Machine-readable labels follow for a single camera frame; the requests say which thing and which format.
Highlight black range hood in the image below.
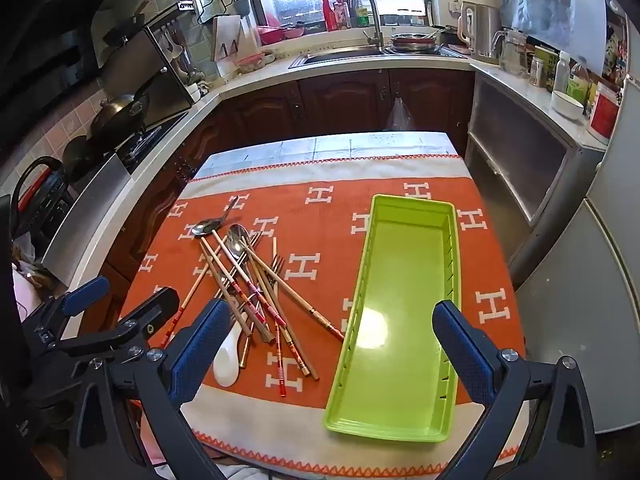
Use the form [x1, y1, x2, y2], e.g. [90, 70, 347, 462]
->
[0, 0, 163, 161]

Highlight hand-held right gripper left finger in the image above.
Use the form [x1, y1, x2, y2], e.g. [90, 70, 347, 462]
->
[66, 299, 233, 480]

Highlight green plastic utensil tray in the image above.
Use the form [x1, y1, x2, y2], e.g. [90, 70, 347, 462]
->
[323, 193, 460, 443]

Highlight clear plastic sheet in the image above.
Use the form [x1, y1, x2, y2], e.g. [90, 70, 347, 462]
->
[500, 0, 608, 76]

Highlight steel cabinet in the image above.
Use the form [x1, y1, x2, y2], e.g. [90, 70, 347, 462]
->
[465, 67, 608, 286]

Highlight stainless steel panel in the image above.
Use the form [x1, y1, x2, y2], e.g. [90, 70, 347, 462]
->
[42, 152, 132, 288]

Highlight glass pitcher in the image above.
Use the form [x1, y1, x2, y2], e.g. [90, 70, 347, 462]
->
[492, 29, 532, 78]

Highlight black wok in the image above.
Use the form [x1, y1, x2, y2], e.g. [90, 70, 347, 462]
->
[90, 91, 151, 133]

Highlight white cutting board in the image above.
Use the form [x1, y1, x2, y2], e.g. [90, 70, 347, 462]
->
[210, 15, 243, 63]

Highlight electric kettle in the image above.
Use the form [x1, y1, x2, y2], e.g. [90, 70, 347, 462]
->
[459, 1, 502, 60]

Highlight group of assorted chopsticks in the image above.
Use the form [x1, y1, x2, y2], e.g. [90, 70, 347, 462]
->
[161, 230, 347, 400]

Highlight gold-handled metal spoon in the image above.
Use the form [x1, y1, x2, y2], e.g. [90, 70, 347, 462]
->
[226, 240, 252, 370]

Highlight white bowl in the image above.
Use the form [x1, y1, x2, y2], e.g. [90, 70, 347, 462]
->
[550, 91, 586, 121]

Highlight steel kitchen faucet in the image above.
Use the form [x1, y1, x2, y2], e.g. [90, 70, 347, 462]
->
[348, 0, 386, 51]

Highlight tile-print table cover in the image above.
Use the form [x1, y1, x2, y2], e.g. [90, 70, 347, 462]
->
[192, 131, 461, 181]

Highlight small metal spoon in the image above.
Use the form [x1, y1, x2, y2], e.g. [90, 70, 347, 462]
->
[191, 197, 240, 238]

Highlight person's light clothing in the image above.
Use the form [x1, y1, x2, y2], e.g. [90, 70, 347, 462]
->
[200, 460, 286, 480]

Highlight red container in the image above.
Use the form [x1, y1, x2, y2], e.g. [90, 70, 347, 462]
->
[586, 82, 621, 145]

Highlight stacked pans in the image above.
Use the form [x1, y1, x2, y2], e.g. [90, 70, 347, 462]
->
[390, 31, 443, 55]

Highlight white kitchen countertop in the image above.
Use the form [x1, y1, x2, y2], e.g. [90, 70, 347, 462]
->
[65, 35, 608, 286]

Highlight dark cooking pot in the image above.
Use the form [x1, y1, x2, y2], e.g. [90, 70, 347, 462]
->
[62, 135, 103, 181]

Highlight green container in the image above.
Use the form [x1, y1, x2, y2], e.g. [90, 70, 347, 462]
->
[567, 75, 593, 106]

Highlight white ceramic soup spoon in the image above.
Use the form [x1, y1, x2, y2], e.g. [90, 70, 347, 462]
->
[212, 310, 256, 388]

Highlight white plastic bottle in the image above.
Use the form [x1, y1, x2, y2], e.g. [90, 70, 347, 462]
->
[552, 50, 572, 95]

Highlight large metal spoon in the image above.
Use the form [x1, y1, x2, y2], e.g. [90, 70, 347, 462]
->
[227, 223, 252, 266]

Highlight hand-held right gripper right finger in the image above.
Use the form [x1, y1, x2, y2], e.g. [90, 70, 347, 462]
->
[431, 300, 599, 480]

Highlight gas stove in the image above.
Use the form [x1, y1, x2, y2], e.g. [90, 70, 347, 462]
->
[115, 122, 166, 171]

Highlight wooden kitchen cabinets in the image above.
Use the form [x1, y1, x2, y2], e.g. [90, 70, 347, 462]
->
[100, 67, 476, 291]

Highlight black bag with red trim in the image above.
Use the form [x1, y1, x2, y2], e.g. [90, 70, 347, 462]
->
[10, 156, 68, 256]

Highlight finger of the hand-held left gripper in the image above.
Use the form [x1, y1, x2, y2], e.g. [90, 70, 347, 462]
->
[22, 275, 111, 346]
[52, 286, 181, 361]

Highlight steel kitchen sink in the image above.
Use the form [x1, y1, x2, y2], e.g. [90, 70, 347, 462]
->
[289, 47, 396, 68]

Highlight stainless steel splash guard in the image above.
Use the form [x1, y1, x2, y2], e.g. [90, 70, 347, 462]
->
[97, 2, 197, 116]

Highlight pink bowl with food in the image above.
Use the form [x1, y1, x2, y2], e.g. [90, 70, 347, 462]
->
[235, 52, 266, 75]

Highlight orange printed blanket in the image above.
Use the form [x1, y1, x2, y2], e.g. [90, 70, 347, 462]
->
[117, 154, 528, 467]

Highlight hanging plastic bag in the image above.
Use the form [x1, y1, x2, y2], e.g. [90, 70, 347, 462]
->
[384, 94, 416, 133]

